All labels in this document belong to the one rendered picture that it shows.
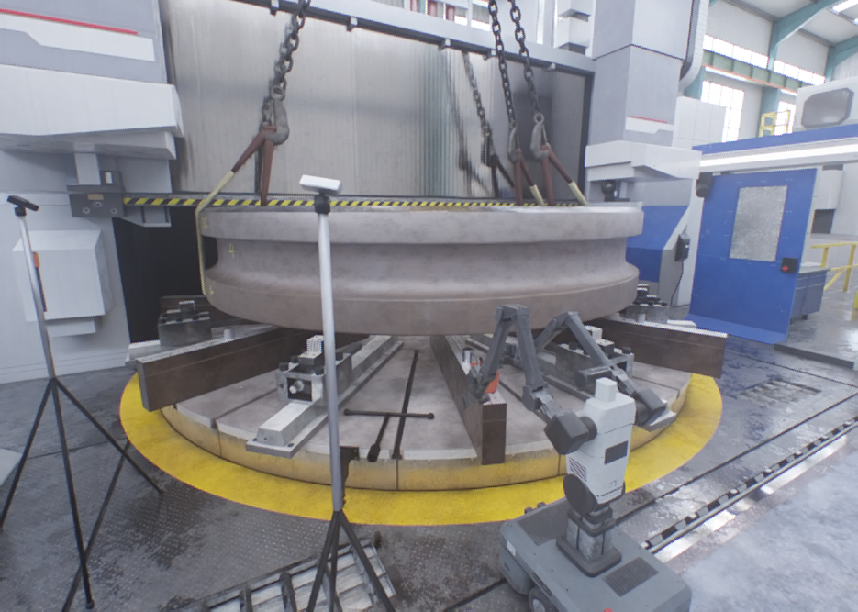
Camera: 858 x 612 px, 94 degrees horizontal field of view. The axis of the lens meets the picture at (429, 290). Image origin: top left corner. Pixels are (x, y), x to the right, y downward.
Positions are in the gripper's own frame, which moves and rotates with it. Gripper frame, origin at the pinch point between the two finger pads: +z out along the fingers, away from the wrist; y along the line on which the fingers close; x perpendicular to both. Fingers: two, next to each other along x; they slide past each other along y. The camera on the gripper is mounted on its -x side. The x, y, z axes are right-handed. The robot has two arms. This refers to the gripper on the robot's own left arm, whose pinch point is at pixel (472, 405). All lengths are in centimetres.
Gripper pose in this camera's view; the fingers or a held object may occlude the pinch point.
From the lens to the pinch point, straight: 218.5
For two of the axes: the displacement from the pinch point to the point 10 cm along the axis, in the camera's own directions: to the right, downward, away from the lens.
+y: -8.9, 0.9, -4.5
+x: 3.9, 6.4, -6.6
